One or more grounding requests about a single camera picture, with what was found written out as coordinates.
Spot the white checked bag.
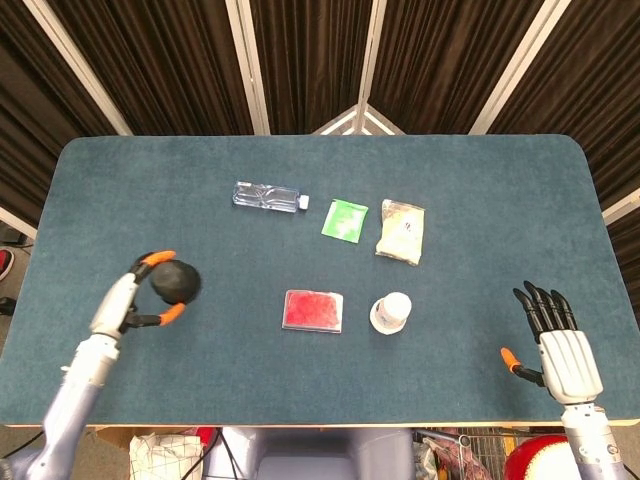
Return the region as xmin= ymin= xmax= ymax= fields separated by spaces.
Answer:
xmin=129 ymin=433 xmax=204 ymax=480

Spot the metal wire cart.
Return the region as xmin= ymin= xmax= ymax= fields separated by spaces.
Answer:
xmin=413 ymin=428 xmax=569 ymax=480

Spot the beige snack bag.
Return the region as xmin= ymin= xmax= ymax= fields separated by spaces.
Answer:
xmin=374 ymin=198 xmax=427 ymax=267

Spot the clear plastic water bottle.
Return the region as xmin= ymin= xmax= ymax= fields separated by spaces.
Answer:
xmin=230 ymin=180 xmax=311 ymax=213

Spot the dark brown pleated curtain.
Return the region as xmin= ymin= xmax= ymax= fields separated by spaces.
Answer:
xmin=46 ymin=0 xmax=255 ymax=136
xmin=249 ymin=0 xmax=375 ymax=135
xmin=0 ymin=0 xmax=120 ymax=227
xmin=368 ymin=0 xmax=547 ymax=135
xmin=488 ymin=0 xmax=640 ymax=212

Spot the clear case with red contents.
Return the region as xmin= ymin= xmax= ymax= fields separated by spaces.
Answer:
xmin=281 ymin=289 xmax=345 ymax=335

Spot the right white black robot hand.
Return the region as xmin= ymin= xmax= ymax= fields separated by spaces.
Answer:
xmin=500 ymin=280 xmax=604 ymax=405

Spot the grey purple robot torso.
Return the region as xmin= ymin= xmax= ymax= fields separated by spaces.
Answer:
xmin=221 ymin=427 xmax=417 ymax=480

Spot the blue felt table cover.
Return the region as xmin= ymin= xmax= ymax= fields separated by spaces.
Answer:
xmin=0 ymin=133 xmax=640 ymax=429

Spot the green foil sachet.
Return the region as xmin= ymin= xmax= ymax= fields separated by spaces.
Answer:
xmin=320 ymin=198 xmax=370 ymax=245

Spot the brown cardboard box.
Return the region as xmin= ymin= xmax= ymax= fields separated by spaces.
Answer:
xmin=96 ymin=427 xmax=151 ymax=455

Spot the red and white shoe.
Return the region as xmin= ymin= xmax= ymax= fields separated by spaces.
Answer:
xmin=0 ymin=245 xmax=17 ymax=282

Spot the stack of white paper cups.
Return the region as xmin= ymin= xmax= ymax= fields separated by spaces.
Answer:
xmin=369 ymin=292 xmax=413 ymax=335

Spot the black jar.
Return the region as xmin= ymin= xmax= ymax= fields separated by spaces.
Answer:
xmin=150 ymin=259 xmax=197 ymax=305

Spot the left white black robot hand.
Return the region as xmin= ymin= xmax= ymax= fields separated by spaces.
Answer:
xmin=89 ymin=249 xmax=187 ymax=339

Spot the white frame post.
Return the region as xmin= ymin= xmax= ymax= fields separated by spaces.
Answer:
xmin=351 ymin=0 xmax=389 ymax=135
xmin=224 ymin=0 xmax=272 ymax=135
xmin=468 ymin=0 xmax=559 ymax=135
xmin=22 ymin=0 xmax=134 ymax=136

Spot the red and white ball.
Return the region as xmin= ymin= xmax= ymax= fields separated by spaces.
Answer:
xmin=502 ymin=434 xmax=581 ymax=480

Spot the black cable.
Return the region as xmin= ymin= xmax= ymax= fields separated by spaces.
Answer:
xmin=183 ymin=428 xmax=227 ymax=480

